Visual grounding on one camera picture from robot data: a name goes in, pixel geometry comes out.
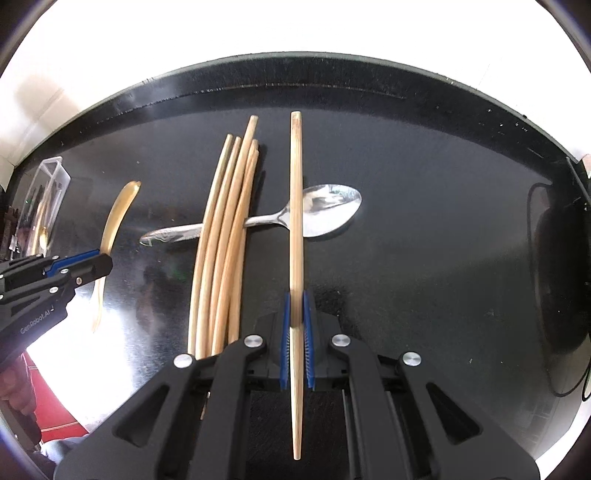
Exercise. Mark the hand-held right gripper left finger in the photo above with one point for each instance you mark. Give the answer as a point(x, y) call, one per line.
point(285, 350)

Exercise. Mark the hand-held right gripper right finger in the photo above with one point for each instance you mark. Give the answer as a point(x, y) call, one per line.
point(309, 355)

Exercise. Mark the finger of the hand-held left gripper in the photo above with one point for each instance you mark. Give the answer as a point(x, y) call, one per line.
point(97, 266)
point(74, 261)

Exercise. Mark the amber plastic spoon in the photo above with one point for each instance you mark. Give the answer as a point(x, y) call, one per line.
point(115, 217)

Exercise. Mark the clear plastic container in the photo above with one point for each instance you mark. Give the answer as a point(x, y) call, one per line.
point(57, 177)

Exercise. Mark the pile of wooden chopsticks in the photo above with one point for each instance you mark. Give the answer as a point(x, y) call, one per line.
point(217, 277)

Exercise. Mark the single wooden chopstick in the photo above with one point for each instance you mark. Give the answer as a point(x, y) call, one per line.
point(295, 207)

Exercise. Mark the large metal spoon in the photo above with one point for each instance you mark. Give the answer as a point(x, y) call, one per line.
point(330, 207)

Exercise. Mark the person's left hand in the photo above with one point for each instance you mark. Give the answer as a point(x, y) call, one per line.
point(14, 383)

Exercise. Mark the red panel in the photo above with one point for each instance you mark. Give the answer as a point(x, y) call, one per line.
point(57, 406)

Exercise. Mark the round electric appliance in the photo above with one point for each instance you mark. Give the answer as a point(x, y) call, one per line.
point(561, 277)

